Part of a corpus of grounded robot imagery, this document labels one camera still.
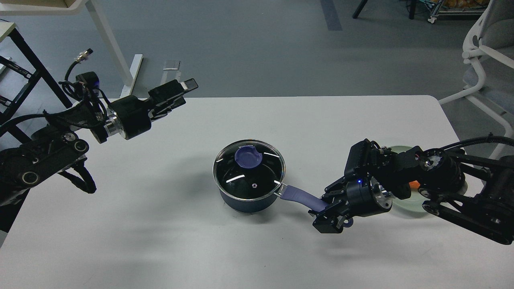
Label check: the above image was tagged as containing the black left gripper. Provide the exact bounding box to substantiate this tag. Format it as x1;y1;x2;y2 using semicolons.
105;78;199;140

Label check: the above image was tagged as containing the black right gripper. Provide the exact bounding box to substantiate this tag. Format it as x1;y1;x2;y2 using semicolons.
312;176;392;234

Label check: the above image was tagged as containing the dark blue saucepan purple handle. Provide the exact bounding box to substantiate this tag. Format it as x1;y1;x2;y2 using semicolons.
212;139;332;214

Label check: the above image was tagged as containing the glass lid purple knob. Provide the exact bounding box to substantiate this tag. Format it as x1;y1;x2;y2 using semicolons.
213;139;286;201

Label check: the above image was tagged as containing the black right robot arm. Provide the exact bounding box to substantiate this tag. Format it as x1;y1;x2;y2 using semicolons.
310;135;514;245

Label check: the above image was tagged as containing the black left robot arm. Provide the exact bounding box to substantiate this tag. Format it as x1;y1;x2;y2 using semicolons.
1;49;198;206

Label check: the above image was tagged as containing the translucent green plate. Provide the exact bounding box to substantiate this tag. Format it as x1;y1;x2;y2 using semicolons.
391;146;468;218

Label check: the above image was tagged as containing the orange carrot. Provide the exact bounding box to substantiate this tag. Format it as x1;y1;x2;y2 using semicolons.
409;181;420;189

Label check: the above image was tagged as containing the white desk with leg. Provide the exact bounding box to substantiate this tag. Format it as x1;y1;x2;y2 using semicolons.
1;0;144;97

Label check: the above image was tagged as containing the white office chair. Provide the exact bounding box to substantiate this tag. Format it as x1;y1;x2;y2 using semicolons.
439;0;514;138

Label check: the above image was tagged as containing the wheeled cart base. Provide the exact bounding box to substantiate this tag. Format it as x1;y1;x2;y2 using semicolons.
404;0;490;24

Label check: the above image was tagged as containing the black metal shelf frame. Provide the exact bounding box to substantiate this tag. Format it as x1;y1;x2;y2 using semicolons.
0;22;72;126

